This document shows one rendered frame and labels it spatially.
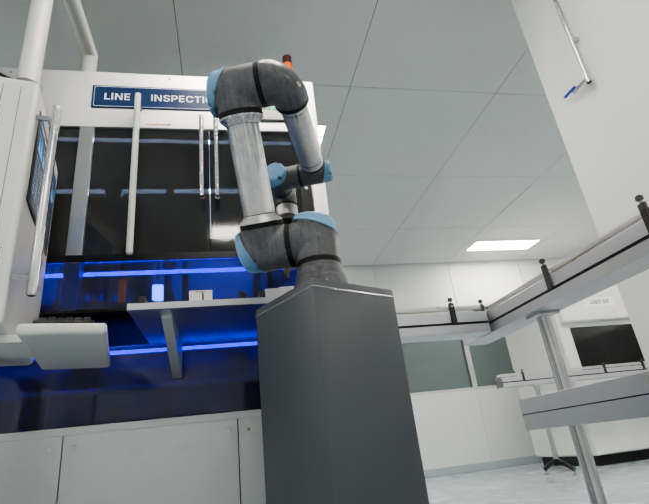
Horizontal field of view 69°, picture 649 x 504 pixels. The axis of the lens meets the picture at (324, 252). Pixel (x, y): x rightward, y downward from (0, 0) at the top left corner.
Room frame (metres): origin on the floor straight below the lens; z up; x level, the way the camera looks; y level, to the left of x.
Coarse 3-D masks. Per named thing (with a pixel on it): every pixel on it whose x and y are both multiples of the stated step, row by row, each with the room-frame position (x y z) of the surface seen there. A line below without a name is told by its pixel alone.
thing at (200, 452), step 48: (48, 432) 1.57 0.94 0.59; (96, 432) 1.61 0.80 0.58; (144, 432) 1.64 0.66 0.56; (192, 432) 1.67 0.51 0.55; (240, 432) 1.71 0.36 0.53; (0, 480) 1.55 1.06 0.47; (48, 480) 1.58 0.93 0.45; (96, 480) 1.61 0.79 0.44; (144, 480) 1.64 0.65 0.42; (192, 480) 1.67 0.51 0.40; (240, 480) 1.71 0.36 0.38
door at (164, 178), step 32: (96, 128) 1.60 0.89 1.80; (96, 160) 1.60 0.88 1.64; (128, 160) 1.63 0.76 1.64; (160, 160) 1.65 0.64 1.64; (192, 160) 1.68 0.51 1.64; (96, 192) 1.60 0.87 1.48; (128, 192) 1.63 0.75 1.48; (160, 192) 1.66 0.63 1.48; (192, 192) 1.68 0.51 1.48; (96, 224) 1.60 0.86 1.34; (160, 224) 1.66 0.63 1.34; (192, 224) 1.68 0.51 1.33
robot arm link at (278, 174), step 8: (272, 168) 1.29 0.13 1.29; (280, 168) 1.29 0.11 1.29; (288, 168) 1.31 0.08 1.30; (296, 168) 1.30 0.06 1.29; (272, 176) 1.29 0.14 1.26; (280, 176) 1.29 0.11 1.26; (288, 176) 1.31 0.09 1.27; (296, 176) 1.31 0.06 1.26; (272, 184) 1.31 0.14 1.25; (280, 184) 1.32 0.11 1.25; (288, 184) 1.33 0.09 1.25; (296, 184) 1.33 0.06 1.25; (272, 192) 1.39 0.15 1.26; (280, 192) 1.37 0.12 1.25; (288, 192) 1.39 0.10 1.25
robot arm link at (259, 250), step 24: (216, 72) 0.91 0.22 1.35; (240, 72) 0.90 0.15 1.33; (216, 96) 0.93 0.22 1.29; (240, 96) 0.93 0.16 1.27; (240, 120) 0.96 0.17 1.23; (240, 144) 0.99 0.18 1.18; (240, 168) 1.03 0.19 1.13; (264, 168) 1.04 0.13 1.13; (240, 192) 1.06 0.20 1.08; (264, 192) 1.06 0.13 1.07; (264, 216) 1.08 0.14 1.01; (240, 240) 1.11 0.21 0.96; (264, 240) 1.09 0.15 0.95; (264, 264) 1.13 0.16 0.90; (288, 264) 1.14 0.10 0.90
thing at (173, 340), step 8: (168, 320) 1.34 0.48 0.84; (168, 328) 1.38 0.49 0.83; (176, 328) 1.46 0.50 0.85; (168, 336) 1.42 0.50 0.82; (176, 336) 1.46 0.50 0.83; (168, 344) 1.45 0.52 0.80; (176, 344) 1.47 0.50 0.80; (168, 352) 1.49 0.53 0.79; (176, 352) 1.50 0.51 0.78; (176, 360) 1.55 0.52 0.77; (176, 368) 1.59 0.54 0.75; (176, 376) 1.64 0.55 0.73
